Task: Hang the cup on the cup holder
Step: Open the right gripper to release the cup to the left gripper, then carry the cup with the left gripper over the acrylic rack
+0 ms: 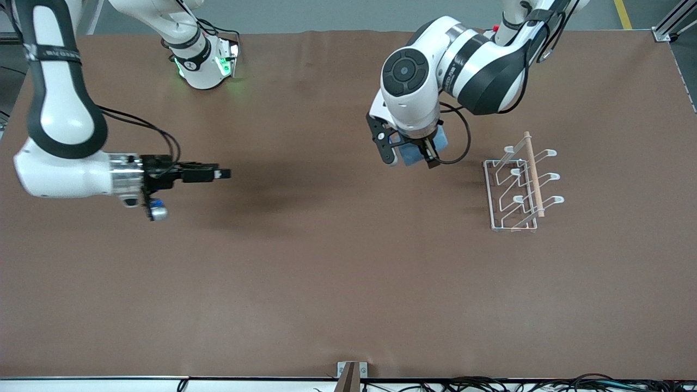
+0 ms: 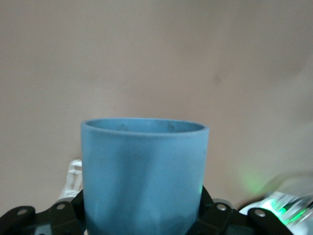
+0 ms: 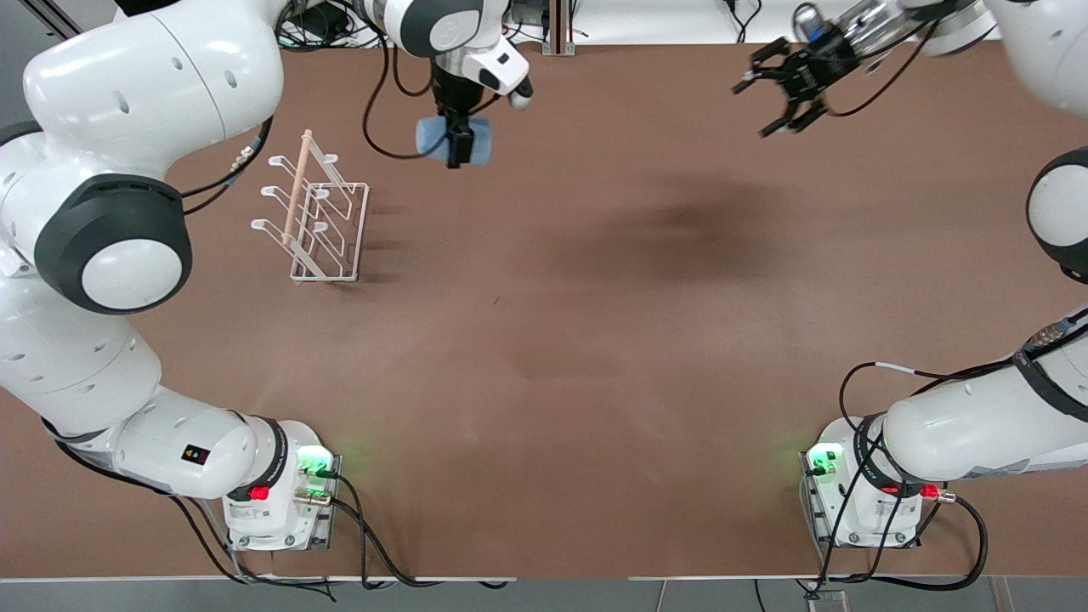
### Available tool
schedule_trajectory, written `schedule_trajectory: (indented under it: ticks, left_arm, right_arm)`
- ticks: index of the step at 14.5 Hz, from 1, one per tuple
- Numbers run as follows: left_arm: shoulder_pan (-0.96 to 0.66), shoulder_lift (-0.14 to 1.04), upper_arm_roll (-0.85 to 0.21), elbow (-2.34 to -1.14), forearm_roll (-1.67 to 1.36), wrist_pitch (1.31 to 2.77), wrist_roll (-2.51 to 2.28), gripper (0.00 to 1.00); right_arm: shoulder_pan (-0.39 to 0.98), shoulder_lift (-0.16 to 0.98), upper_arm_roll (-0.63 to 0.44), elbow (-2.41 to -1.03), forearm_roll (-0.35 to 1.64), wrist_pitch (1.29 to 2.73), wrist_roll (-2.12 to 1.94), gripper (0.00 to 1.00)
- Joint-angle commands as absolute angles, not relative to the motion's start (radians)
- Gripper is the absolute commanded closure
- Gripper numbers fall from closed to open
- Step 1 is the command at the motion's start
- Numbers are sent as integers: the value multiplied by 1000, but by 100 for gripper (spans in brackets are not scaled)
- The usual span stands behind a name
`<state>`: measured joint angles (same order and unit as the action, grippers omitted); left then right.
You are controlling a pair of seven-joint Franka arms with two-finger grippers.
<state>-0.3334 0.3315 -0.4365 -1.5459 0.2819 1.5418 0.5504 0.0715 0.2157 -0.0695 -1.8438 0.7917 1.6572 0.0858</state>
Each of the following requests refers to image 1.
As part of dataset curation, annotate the blue plastic cup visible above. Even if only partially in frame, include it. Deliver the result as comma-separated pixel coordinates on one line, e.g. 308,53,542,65
399,126,449,168

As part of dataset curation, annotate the brown table cover sheet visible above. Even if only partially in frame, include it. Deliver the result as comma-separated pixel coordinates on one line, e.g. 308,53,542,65
0,28,697,380

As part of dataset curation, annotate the black right arm gripper cable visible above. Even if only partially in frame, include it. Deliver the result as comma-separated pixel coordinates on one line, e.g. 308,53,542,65
97,105,181,165

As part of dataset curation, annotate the white wire cup holder rack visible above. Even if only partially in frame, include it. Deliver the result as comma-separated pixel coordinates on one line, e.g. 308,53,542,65
483,131,565,233

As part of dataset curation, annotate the black right arm base cable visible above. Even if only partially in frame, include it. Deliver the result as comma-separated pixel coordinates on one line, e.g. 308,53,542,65
193,19,242,47

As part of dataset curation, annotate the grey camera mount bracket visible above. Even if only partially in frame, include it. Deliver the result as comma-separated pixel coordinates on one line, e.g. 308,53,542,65
334,362,369,392

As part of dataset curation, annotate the aluminium frame profile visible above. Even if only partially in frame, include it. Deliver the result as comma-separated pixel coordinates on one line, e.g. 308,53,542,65
652,0,697,44

